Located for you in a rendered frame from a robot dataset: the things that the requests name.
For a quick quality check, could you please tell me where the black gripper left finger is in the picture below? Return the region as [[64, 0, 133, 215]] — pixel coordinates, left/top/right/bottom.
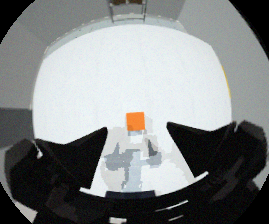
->
[[34, 127, 107, 190]]

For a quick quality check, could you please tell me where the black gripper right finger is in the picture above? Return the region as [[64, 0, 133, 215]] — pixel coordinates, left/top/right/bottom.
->
[[166, 121, 236, 179]]

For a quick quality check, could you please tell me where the orange block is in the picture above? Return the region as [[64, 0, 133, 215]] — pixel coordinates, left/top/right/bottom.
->
[[126, 112, 146, 131]]

